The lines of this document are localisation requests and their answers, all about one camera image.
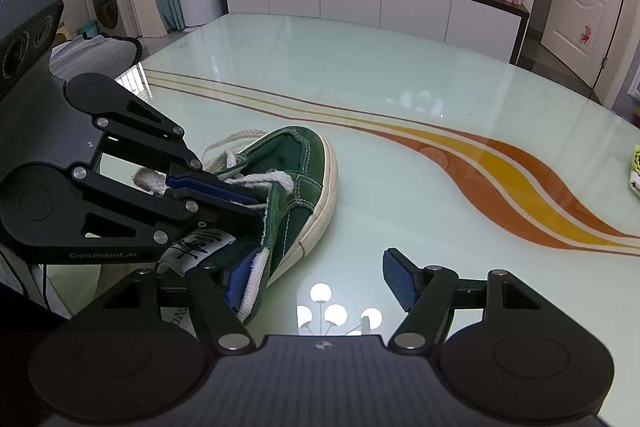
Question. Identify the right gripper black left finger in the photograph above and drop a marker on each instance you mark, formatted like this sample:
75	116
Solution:
142	345

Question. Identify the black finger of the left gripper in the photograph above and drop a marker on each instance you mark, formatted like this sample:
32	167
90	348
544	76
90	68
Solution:
135	131
77	216

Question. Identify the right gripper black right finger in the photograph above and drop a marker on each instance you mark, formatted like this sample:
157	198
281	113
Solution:
496	343

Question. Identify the white shoelace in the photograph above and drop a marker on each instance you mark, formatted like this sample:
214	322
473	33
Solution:
222	177

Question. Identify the green canvas sneaker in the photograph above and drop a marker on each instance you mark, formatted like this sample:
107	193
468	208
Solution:
292	225

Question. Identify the yellow white folded cloth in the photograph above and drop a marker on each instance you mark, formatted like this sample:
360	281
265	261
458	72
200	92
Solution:
634	175

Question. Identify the white TV cabinet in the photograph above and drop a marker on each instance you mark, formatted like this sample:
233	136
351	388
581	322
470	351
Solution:
493	28

